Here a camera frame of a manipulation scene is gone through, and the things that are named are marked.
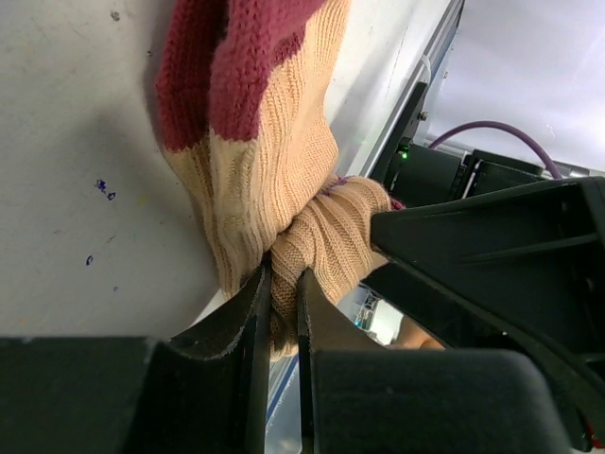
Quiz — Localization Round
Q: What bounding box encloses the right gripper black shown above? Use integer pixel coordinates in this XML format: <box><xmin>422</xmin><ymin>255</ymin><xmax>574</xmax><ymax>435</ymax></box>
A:
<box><xmin>365</xmin><ymin>143</ymin><xmax>604</xmax><ymax>449</ymax></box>

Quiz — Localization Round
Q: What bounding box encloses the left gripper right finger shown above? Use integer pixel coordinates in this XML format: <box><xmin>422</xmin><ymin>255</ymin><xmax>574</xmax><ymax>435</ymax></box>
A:
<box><xmin>297</xmin><ymin>271</ymin><xmax>591</xmax><ymax>453</ymax></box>

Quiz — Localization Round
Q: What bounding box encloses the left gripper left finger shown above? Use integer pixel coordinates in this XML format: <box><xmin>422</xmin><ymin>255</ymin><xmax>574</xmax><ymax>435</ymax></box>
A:
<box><xmin>1</xmin><ymin>265</ymin><xmax>270</xmax><ymax>453</ymax></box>

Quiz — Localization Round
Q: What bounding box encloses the tan maroon striped sock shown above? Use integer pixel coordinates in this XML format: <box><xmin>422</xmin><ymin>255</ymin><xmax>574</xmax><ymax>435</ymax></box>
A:
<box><xmin>157</xmin><ymin>1</ymin><xmax>399</xmax><ymax>358</ymax></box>

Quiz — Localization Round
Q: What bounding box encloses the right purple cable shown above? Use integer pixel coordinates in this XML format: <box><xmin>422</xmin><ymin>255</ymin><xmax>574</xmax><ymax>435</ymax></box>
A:
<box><xmin>427</xmin><ymin>120</ymin><xmax>563</xmax><ymax>181</ymax></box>

